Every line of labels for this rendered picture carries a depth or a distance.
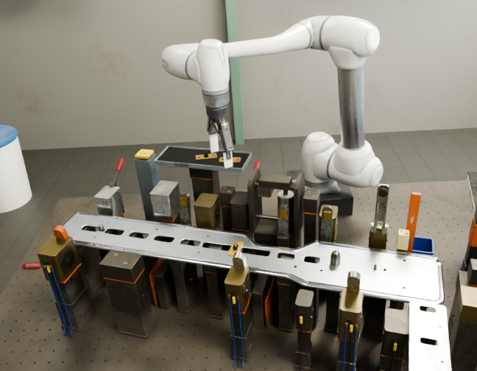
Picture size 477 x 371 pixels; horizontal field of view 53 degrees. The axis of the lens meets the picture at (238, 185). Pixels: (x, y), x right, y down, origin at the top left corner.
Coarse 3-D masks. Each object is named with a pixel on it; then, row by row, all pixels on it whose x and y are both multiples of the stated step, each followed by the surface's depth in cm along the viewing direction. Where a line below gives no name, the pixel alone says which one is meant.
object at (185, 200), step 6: (186, 192) 181; (180, 198) 180; (186, 198) 180; (180, 204) 180; (186, 204) 181; (180, 210) 182; (186, 210) 181; (180, 216) 183; (186, 216) 182; (180, 222) 184; (186, 222) 183
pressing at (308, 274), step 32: (64, 224) 187; (96, 224) 186; (128, 224) 184; (160, 224) 182; (160, 256) 167; (192, 256) 165; (224, 256) 164; (256, 256) 163; (320, 256) 161; (352, 256) 160; (384, 256) 159; (416, 256) 158; (320, 288) 149; (384, 288) 146; (416, 288) 146
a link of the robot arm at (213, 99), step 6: (228, 90) 161; (204, 96) 160; (210, 96) 159; (216, 96) 158; (222, 96) 159; (228, 96) 162; (204, 102) 163; (210, 102) 160; (216, 102) 160; (222, 102) 160
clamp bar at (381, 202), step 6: (378, 186) 156; (384, 186) 156; (378, 192) 154; (384, 192) 153; (378, 198) 157; (384, 198) 158; (378, 204) 159; (384, 204) 159; (378, 210) 160; (384, 210) 158; (378, 216) 161; (384, 216) 159; (384, 222) 160; (384, 228) 161
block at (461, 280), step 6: (462, 276) 149; (456, 282) 152; (462, 282) 146; (456, 288) 151; (456, 294) 150; (456, 300) 151; (456, 306) 150; (450, 312) 159; (450, 318) 158; (450, 324) 157; (450, 330) 156
